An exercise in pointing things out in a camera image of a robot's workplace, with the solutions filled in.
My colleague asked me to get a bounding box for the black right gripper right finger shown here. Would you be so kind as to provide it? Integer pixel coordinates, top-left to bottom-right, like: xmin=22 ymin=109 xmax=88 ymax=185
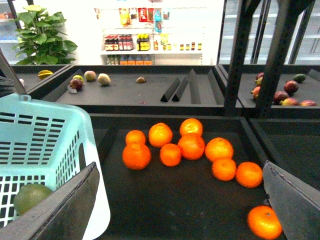
xmin=262 ymin=160 xmax=320 ymax=240

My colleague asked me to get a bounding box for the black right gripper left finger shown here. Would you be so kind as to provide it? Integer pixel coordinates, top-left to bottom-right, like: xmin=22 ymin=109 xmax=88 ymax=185
xmin=0 ymin=162 xmax=100 ymax=240

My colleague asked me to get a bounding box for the green avocado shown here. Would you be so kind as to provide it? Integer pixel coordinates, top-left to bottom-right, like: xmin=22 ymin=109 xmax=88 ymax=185
xmin=13 ymin=183 xmax=53 ymax=216

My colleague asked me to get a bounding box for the light blue plastic basket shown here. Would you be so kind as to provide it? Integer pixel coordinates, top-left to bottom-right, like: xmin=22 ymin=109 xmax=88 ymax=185
xmin=0 ymin=93 xmax=100 ymax=239

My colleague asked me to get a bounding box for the orange tangerine front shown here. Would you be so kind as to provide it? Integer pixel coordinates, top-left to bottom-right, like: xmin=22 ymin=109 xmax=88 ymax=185
xmin=247 ymin=205 xmax=283 ymax=240

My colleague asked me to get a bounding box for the orange tangerine large left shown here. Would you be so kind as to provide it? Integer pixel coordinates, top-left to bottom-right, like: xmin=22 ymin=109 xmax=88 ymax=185
xmin=122 ymin=142 xmax=152 ymax=170

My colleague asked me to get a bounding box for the yellow star fruit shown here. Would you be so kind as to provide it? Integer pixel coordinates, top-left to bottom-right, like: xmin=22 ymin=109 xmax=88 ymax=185
xmin=37 ymin=70 xmax=53 ymax=80

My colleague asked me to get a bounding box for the potted green plant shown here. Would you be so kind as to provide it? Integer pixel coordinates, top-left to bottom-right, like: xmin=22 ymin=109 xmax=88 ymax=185
xmin=14 ymin=4 xmax=78 ymax=65

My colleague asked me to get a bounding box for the white grocery shelf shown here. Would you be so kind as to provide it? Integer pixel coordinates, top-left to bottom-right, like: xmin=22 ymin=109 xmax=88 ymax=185
xmin=94 ymin=0 xmax=224 ymax=66

